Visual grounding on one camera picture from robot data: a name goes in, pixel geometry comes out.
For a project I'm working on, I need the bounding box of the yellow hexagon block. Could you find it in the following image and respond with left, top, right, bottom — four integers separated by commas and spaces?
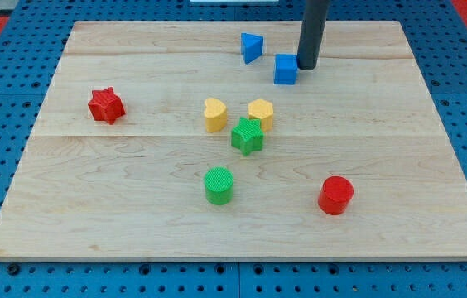
248, 99, 274, 132

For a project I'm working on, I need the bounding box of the green cylinder block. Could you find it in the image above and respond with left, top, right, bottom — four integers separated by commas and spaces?
204, 167, 234, 205

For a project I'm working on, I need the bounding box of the yellow heart block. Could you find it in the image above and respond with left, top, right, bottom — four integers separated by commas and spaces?
204, 98, 228, 132

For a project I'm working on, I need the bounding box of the blue cube block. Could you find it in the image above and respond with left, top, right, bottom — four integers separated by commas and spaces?
274, 54, 297, 85

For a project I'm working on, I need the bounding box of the green star block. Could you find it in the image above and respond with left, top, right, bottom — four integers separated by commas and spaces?
231, 117, 264, 156

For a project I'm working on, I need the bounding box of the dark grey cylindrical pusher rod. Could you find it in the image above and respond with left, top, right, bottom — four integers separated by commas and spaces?
296, 0, 330, 70

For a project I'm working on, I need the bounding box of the blue triangle block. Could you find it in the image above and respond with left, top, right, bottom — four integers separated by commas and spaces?
241, 32, 264, 65

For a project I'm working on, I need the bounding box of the light wooden board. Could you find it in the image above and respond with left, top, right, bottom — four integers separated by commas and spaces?
0, 21, 467, 262

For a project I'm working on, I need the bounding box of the red star block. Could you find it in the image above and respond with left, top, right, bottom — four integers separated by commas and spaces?
88, 87, 126, 125

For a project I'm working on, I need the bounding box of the red cylinder block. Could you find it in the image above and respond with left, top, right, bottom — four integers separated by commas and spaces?
318, 175, 354, 215

